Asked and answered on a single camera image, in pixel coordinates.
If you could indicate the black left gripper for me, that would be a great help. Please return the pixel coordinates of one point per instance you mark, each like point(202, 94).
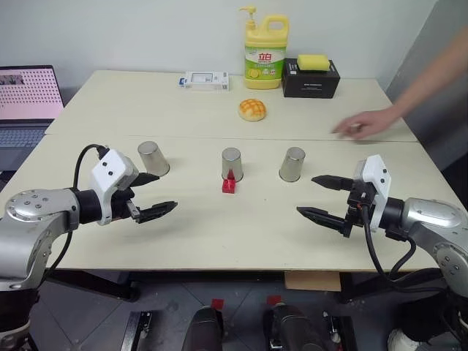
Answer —
point(122, 204)

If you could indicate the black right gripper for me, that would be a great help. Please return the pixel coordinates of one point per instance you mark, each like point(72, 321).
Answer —
point(356, 208)

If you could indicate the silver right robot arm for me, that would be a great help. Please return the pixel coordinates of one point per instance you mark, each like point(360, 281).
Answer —
point(435, 223)

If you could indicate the person's bare forearm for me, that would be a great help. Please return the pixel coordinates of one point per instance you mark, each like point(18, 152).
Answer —
point(431, 73)

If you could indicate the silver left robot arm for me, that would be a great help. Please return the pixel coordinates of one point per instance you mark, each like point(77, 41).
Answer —
point(33, 212)

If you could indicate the person's bare hand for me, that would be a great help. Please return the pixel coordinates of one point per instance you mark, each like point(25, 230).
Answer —
point(369, 122)

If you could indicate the steel cup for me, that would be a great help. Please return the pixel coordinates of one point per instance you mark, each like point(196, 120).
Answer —
point(291, 165)
point(153, 158)
point(232, 164)

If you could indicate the small red block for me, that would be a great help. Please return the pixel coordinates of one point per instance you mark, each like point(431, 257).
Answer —
point(229, 187)

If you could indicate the brown cardboard piece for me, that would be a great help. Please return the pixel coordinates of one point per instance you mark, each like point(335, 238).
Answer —
point(312, 281)

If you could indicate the golden bread bun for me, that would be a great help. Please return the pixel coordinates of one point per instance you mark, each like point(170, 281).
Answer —
point(252, 109)

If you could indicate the black cardboard box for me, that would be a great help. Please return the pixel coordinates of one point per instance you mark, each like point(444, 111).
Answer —
point(311, 83)

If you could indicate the white flat package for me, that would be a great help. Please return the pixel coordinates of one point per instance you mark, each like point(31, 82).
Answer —
point(206, 81)

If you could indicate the dark rounded shape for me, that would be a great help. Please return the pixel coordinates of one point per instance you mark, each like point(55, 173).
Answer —
point(203, 331)
point(292, 329)

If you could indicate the yellow sponge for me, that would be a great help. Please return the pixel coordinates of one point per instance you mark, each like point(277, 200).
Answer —
point(312, 62)

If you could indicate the white shoe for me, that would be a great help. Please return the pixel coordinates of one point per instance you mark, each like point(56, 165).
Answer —
point(402, 342)

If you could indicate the yellow dish soap bottle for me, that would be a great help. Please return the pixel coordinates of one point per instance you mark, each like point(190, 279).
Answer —
point(262, 51)

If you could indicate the grey laptop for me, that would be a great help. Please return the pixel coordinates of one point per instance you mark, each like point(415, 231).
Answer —
point(25, 95)

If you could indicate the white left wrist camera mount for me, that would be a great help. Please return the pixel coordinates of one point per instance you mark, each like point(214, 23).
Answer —
point(109, 168)

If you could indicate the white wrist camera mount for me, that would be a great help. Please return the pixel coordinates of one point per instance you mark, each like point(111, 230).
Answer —
point(109, 168)
point(378, 179)

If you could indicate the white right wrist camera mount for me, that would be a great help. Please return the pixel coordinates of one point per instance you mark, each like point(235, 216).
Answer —
point(378, 179)

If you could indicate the black table frame leg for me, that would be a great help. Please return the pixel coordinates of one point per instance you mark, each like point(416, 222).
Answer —
point(95, 285)
point(395, 290)

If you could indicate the black floor stand rail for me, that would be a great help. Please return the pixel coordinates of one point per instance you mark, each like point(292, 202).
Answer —
point(140, 331)
point(340, 332)

